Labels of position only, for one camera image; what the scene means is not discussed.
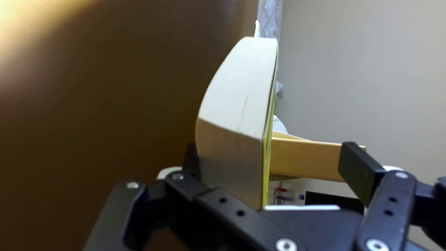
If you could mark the yellow book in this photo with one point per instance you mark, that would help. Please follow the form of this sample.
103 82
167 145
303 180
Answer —
234 128

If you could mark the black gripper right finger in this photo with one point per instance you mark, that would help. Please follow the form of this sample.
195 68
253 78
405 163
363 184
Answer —
388 195

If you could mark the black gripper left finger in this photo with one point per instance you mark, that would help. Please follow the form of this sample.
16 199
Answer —
211 219

